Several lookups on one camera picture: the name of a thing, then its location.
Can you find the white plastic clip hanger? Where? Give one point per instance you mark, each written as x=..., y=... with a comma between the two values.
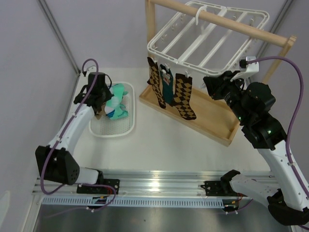
x=199, y=46

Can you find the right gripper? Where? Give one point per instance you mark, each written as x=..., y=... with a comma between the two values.
x=216, y=85

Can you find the white slotted cable duct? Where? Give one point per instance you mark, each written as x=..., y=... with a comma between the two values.
x=134, y=202

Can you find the christmas pattern sock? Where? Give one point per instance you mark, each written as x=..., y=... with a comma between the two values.
x=167, y=82

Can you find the mint green sock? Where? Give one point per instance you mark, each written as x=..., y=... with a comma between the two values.
x=114, y=109

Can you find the aluminium mounting rail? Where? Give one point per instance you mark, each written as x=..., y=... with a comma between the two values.
x=160, y=184

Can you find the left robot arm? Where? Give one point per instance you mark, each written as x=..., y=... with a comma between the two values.
x=55, y=161

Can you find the wooden hanger rack stand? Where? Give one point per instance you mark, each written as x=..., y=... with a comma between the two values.
x=214, y=118

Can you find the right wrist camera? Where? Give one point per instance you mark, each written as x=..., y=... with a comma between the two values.
x=246, y=69

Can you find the white plastic laundry basket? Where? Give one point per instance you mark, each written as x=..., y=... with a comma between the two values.
x=107, y=128

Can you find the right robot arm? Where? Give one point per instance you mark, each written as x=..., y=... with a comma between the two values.
x=288, y=203

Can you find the brown checkered sock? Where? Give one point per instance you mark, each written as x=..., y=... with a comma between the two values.
x=182, y=96
x=154, y=81

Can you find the beige checkered sock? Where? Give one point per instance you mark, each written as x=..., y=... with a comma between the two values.
x=99, y=114

